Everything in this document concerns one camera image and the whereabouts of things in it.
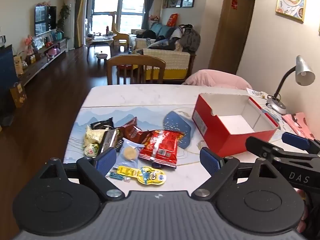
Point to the red bag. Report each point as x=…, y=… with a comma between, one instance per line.
x=172, y=19

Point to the pink flowers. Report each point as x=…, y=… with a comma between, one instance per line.
x=29, y=42

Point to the person's right hand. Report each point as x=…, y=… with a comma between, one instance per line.
x=303, y=223

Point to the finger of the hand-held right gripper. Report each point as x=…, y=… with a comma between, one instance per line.
x=295, y=140
x=260, y=147

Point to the grey curtain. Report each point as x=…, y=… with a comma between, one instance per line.
x=149, y=2

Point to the brown wooden door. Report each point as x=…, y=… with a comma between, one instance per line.
x=232, y=35

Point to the dark blue cabinet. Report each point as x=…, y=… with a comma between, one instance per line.
x=6, y=80

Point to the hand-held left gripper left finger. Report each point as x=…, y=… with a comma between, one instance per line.
x=106, y=161

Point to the green white candy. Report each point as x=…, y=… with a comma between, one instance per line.
x=91, y=150

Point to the wooden coffee table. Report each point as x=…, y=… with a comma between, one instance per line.
x=100, y=40

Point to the wooden giraffe chair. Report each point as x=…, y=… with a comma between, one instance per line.
x=120, y=33

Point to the silver desk lamp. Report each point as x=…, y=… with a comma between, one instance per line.
x=303, y=73

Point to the large red snack packet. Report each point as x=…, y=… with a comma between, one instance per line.
x=161, y=147

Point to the balcony window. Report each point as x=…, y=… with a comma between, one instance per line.
x=117, y=5

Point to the tall green plant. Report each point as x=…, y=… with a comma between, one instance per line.
x=64, y=13

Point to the small blue candy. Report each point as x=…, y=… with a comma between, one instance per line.
x=115, y=175

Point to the sofa with cream cover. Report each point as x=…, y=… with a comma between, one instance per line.
x=165, y=58

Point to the white printed snack packet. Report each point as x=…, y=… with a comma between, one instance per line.
x=255, y=93

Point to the black snack packet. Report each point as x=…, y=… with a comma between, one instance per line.
x=102, y=124

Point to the light blue cookie packet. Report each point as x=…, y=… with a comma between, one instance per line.
x=128, y=152

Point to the small dark brown packet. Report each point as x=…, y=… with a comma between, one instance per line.
x=118, y=143

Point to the television cabinet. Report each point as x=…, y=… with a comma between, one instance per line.
x=37, y=66

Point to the cream candy packet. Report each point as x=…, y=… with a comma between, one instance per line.
x=93, y=135

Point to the wall television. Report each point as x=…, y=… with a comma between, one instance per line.
x=45, y=20

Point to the yellow cartoon snack packet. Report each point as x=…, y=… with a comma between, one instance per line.
x=150, y=176

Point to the pink card packet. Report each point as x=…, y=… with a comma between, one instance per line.
x=298, y=122

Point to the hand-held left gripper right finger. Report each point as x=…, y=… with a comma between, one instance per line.
x=211, y=161

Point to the grey jacket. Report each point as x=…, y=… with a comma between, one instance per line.
x=191, y=40

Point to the large brown shiny packet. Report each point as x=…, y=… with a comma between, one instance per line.
x=132, y=131

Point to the small round stool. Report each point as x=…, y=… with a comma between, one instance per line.
x=102, y=55

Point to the brown paper bag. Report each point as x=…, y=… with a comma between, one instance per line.
x=18, y=95

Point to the yellow curtain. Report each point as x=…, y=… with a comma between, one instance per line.
x=81, y=12

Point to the white tower air conditioner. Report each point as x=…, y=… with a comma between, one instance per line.
x=71, y=22

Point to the red cardboard box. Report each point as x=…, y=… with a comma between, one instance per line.
x=225, y=140

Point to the silver bar wrapper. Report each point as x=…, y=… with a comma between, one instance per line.
x=108, y=140

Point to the wooden dining chair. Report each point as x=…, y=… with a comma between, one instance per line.
x=136, y=61

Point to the red door ornament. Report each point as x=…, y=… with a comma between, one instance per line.
x=234, y=3

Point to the pink toy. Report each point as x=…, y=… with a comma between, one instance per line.
x=53, y=52

